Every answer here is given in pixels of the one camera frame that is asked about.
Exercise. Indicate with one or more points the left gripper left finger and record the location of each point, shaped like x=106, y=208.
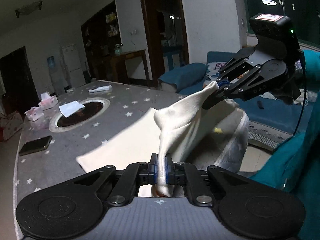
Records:
x=148, y=171

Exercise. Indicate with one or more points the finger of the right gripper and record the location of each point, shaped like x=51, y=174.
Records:
x=221, y=94
x=224, y=83

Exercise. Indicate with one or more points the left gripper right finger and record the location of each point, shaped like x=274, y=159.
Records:
x=174, y=172

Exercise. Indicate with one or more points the cream white garment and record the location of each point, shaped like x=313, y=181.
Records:
x=184, y=130

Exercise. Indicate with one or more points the teal sleeved forearm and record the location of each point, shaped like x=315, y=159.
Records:
x=294, y=168

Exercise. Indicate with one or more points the butterfly patterned pillow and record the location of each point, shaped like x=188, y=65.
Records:
x=213, y=71

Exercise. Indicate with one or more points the blue cushion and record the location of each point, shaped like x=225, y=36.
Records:
x=182, y=77

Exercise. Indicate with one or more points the blue sofa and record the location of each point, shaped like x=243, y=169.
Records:
x=263, y=109

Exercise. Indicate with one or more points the round induction hotpot cooker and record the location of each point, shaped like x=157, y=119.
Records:
x=94, y=107

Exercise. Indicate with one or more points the dark wooden side table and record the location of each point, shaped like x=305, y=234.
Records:
x=124, y=65

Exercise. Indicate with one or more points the crumpled white tissue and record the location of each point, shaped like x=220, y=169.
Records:
x=70, y=108

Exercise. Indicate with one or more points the glass kettle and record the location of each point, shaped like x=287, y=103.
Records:
x=118, y=49

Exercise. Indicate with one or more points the black smartphone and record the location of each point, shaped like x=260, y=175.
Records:
x=34, y=146

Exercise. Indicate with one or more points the white refrigerator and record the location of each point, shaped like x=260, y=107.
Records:
x=71, y=59

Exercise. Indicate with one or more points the right pink tissue box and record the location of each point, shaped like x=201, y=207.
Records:
x=47, y=101

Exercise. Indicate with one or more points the pink tissue box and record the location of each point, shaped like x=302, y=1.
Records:
x=34, y=113
x=47, y=101

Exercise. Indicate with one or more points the water dispenser with bottle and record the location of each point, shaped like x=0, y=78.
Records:
x=56, y=76

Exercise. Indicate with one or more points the left pink tissue box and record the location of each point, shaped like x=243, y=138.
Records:
x=34, y=113

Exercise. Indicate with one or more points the polka dot play tent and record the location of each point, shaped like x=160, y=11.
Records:
x=10, y=124

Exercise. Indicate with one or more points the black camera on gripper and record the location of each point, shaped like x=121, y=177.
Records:
x=276, y=36

